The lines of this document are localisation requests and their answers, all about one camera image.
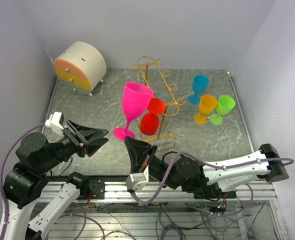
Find orange wine glass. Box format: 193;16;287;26
193;95;218;125

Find green wine glass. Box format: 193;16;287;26
209;95;236;125

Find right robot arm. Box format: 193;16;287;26
124;136;294;200

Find gold wire glass rack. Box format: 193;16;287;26
131;56;186;152

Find round white drawer cabinet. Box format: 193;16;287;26
53;41;107;97

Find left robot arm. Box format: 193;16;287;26
0;115;109;240

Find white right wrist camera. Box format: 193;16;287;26
125;166;149;193

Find red wine glass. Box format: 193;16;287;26
139;97;166;136

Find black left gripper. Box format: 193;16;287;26
38;117;109;173

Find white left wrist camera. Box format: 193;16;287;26
45;111;64;136

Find blue wine glass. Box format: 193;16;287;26
188;75;210;105

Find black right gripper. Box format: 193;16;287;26
124;136;181;190

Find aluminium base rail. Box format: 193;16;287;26
17;173;273;203

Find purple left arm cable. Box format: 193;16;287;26
0;122;47;240

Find pink wine glass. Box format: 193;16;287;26
113;82;154;141

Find loose cables under table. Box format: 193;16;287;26
44;199;263;240

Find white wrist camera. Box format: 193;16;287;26
45;111;64;136
125;166;149;193

